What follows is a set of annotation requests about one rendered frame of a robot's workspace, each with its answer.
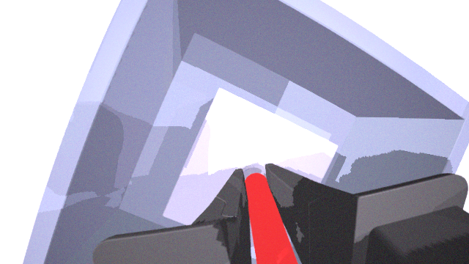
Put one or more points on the translucent lavender open box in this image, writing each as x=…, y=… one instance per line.
x=155, y=75

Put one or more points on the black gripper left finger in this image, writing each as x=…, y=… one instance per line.
x=220, y=235

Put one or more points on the red peg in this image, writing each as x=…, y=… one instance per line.
x=271, y=243

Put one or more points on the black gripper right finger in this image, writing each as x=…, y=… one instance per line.
x=330, y=226

